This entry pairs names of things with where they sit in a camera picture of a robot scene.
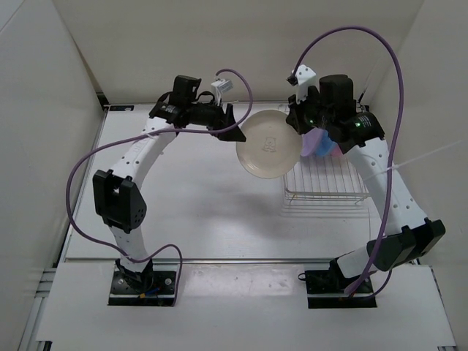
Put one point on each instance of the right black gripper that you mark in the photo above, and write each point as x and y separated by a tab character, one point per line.
295	108

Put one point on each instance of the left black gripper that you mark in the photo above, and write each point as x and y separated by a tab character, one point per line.
219	119

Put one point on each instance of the purple plate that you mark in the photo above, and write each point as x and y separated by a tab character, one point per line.
311	141

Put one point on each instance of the blue plate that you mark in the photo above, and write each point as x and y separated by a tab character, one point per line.
325	146

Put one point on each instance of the pink plate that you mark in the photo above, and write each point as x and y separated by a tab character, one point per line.
336	152

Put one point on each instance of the cream bear plate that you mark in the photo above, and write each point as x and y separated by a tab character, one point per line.
272	147

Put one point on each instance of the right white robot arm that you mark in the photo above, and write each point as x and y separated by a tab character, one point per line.
406	233

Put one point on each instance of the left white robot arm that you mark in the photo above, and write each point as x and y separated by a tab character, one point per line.
117	197

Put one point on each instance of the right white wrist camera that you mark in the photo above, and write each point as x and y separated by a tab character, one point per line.
303	78

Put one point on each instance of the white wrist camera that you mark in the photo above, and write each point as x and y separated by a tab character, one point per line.
221	86
303	78

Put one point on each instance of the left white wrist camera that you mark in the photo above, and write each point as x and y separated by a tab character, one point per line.
221	86

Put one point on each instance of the white wire dish rack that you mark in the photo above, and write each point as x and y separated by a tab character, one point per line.
316	180

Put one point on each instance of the white cable tie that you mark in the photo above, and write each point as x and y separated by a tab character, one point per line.
422	156

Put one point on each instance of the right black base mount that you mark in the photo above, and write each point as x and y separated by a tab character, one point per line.
322	294

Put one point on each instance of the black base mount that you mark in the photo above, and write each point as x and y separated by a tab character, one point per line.
154	288
322	294

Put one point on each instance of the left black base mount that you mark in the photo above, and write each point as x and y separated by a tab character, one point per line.
154	288

